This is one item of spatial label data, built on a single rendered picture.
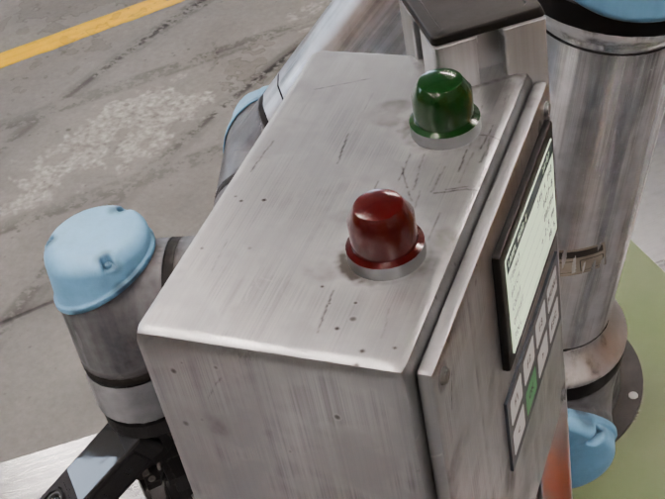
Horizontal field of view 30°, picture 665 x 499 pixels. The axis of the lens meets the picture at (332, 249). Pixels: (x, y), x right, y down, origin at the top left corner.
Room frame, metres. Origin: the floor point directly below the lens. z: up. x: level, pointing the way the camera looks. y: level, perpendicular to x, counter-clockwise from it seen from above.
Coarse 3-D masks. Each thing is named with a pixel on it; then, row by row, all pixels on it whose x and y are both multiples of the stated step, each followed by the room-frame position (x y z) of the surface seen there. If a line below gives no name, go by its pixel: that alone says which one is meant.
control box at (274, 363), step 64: (320, 64) 0.43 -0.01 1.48; (384, 64) 0.42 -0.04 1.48; (320, 128) 0.39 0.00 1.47; (384, 128) 0.38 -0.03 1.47; (512, 128) 0.37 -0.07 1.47; (256, 192) 0.36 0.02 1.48; (320, 192) 0.35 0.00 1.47; (448, 192) 0.33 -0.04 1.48; (512, 192) 0.34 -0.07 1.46; (192, 256) 0.33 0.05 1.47; (256, 256) 0.32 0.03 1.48; (320, 256) 0.31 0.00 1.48; (448, 256) 0.30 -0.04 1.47; (192, 320) 0.30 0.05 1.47; (256, 320) 0.29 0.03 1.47; (320, 320) 0.28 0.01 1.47; (384, 320) 0.28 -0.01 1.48; (448, 320) 0.28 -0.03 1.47; (192, 384) 0.29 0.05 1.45; (256, 384) 0.28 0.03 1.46; (320, 384) 0.27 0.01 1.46; (384, 384) 0.26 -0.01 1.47; (448, 384) 0.27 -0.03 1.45; (192, 448) 0.29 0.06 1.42; (256, 448) 0.28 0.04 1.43; (320, 448) 0.27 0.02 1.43; (384, 448) 0.26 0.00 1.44; (448, 448) 0.26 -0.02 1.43
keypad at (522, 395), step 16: (544, 288) 0.37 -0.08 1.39; (544, 304) 0.37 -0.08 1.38; (544, 320) 0.36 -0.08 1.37; (528, 336) 0.34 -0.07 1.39; (544, 336) 0.36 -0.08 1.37; (528, 352) 0.34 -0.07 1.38; (544, 352) 0.36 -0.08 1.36; (528, 368) 0.34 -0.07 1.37; (544, 368) 0.36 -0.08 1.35; (512, 384) 0.32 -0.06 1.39; (528, 384) 0.34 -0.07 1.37; (512, 400) 0.32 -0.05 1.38; (528, 400) 0.34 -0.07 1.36; (512, 416) 0.32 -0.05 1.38; (528, 416) 0.33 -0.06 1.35; (512, 432) 0.31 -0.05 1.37; (512, 448) 0.31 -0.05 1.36; (512, 464) 0.31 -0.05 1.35
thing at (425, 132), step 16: (432, 80) 0.37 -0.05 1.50; (448, 80) 0.37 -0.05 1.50; (464, 80) 0.37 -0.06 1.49; (416, 96) 0.37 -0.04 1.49; (432, 96) 0.36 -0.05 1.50; (448, 96) 0.36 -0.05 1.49; (464, 96) 0.36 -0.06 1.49; (416, 112) 0.37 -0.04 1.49; (432, 112) 0.36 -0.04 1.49; (448, 112) 0.36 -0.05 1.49; (464, 112) 0.36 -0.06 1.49; (416, 128) 0.37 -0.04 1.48; (432, 128) 0.36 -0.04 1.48; (448, 128) 0.36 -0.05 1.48; (464, 128) 0.36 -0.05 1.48; (480, 128) 0.36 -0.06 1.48; (432, 144) 0.36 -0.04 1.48; (448, 144) 0.36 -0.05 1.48; (464, 144) 0.36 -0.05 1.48
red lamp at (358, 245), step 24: (384, 192) 0.31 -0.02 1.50; (360, 216) 0.30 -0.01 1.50; (384, 216) 0.30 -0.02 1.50; (408, 216) 0.30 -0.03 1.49; (360, 240) 0.30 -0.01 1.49; (384, 240) 0.30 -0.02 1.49; (408, 240) 0.30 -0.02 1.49; (360, 264) 0.30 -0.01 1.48; (384, 264) 0.30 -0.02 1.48; (408, 264) 0.30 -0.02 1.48
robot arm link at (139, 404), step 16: (96, 384) 0.64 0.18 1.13; (144, 384) 0.63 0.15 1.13; (96, 400) 0.65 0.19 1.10; (112, 400) 0.63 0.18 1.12; (128, 400) 0.63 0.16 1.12; (144, 400) 0.63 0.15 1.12; (112, 416) 0.63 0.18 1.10; (128, 416) 0.63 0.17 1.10; (144, 416) 0.63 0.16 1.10; (160, 416) 0.63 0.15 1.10
